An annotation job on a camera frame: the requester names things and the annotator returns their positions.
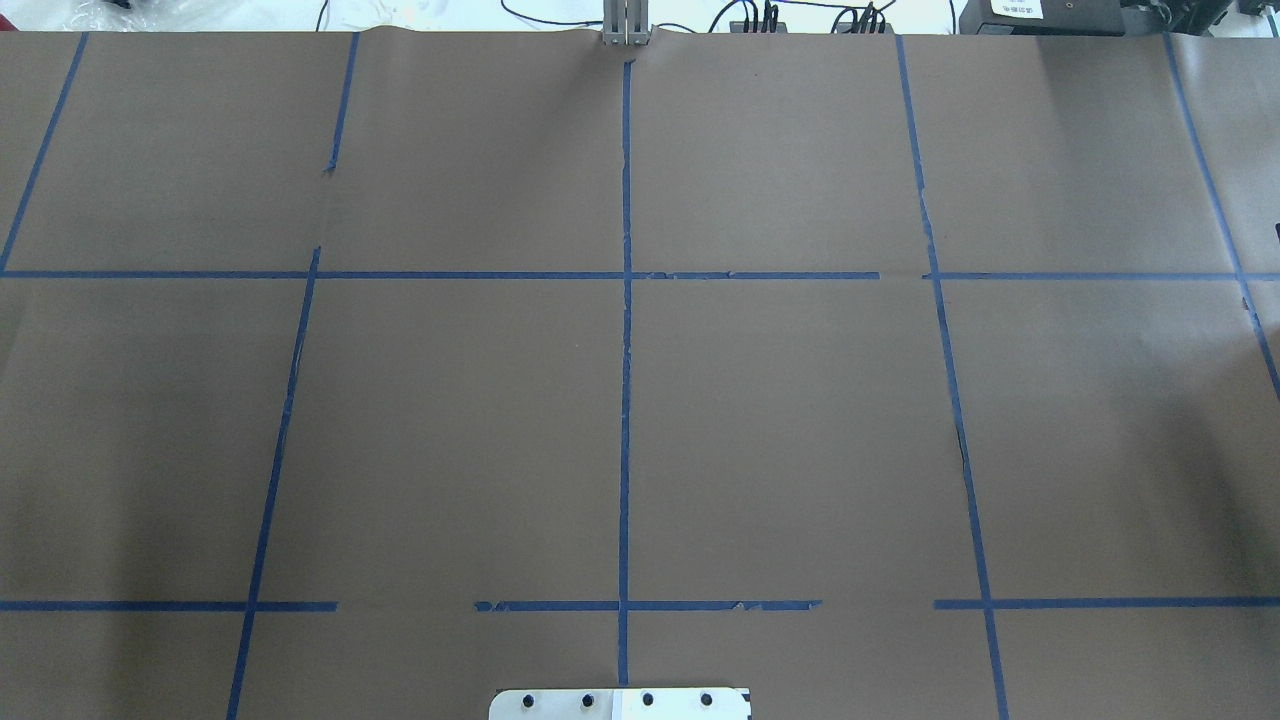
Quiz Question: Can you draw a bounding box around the white side desk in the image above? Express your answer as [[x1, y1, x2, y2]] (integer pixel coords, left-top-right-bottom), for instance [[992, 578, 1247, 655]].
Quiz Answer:
[[0, 0, 1280, 37]]

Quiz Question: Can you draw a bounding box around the crumpled clear plastic wrap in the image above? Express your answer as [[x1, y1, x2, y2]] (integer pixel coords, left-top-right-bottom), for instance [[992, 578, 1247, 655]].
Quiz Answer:
[[61, 1, 206, 32]]

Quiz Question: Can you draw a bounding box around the black power adapter box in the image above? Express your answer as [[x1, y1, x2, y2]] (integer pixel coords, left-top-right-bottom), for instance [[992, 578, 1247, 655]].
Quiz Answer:
[[957, 1, 1125, 37]]

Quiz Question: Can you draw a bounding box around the aluminium frame post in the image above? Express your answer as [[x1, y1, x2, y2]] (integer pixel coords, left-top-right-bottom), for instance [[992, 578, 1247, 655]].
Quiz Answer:
[[600, 0, 652, 47]]

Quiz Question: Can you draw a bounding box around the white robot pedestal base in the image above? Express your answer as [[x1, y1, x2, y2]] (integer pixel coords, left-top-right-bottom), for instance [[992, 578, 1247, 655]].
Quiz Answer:
[[488, 687, 753, 719]]

